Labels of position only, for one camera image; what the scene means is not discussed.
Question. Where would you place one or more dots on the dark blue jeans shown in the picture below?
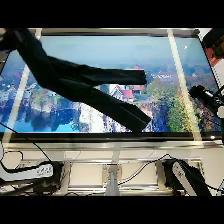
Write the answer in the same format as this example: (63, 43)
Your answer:
(66, 80)

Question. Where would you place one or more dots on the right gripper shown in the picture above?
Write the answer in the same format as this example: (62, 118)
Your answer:
(200, 93)

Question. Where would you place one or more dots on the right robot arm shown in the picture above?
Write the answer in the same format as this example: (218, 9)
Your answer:
(190, 178)

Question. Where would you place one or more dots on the silver frame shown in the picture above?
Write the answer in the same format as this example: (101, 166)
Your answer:
(113, 146)

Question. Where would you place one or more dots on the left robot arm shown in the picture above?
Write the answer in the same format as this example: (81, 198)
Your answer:
(26, 171)

